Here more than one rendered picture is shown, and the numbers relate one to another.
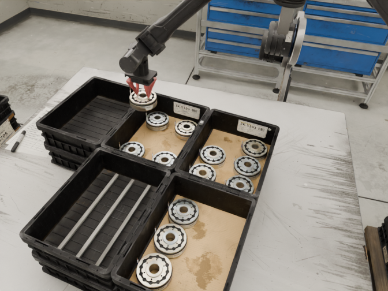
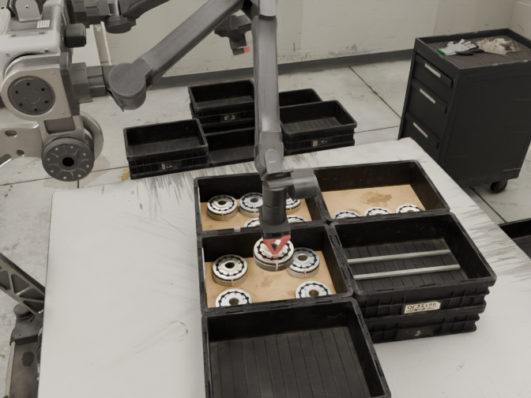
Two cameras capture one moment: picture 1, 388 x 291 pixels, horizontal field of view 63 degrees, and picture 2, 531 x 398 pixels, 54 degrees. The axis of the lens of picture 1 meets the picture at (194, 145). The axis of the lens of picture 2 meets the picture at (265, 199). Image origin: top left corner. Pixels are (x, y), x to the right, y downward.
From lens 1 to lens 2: 181 cm
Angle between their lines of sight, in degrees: 81
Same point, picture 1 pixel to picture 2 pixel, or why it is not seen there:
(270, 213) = not seen: hidden behind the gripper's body
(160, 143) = (269, 287)
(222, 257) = (358, 194)
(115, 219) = (397, 267)
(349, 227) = (242, 169)
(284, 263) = not seen: hidden behind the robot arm
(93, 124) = (294, 386)
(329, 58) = not seen: outside the picture
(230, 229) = (330, 197)
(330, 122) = (82, 199)
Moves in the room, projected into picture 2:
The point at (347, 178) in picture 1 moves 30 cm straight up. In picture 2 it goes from (180, 176) to (172, 112)
